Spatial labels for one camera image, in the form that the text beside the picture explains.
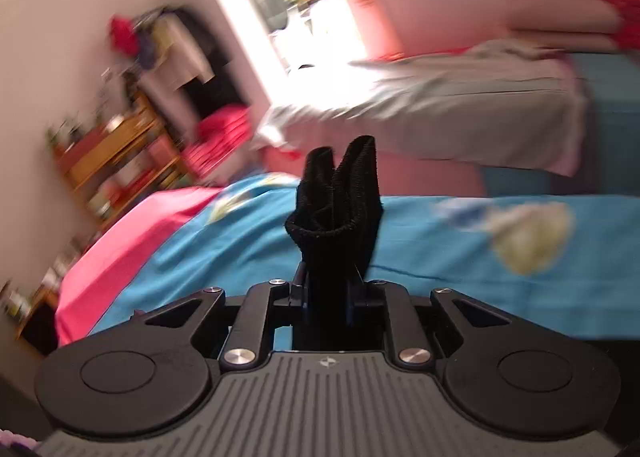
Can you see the black knit pants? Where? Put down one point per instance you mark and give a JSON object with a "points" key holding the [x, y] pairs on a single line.
{"points": [[335, 226]]}

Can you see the red folded clothes pile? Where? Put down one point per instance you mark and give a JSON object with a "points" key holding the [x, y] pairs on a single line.
{"points": [[217, 137]]}

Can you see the wooden shelf rack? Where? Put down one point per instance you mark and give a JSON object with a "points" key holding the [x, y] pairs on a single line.
{"points": [[113, 166]]}

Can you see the pink red blanket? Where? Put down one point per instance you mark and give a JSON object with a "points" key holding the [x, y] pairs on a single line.
{"points": [[93, 283]]}

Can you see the hanging dark clothes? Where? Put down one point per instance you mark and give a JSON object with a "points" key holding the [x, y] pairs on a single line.
{"points": [[178, 62]]}

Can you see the grey pink pillow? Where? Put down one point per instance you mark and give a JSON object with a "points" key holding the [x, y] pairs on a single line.
{"points": [[504, 103]]}

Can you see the blue floral bed sheet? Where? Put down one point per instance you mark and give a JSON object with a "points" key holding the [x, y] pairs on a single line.
{"points": [[567, 263]]}

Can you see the pink bolster pillow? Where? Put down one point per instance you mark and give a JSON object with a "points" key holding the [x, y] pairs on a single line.
{"points": [[572, 25]]}

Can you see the red fabric at headboard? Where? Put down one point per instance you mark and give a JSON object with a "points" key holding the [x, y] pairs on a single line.
{"points": [[627, 36]]}

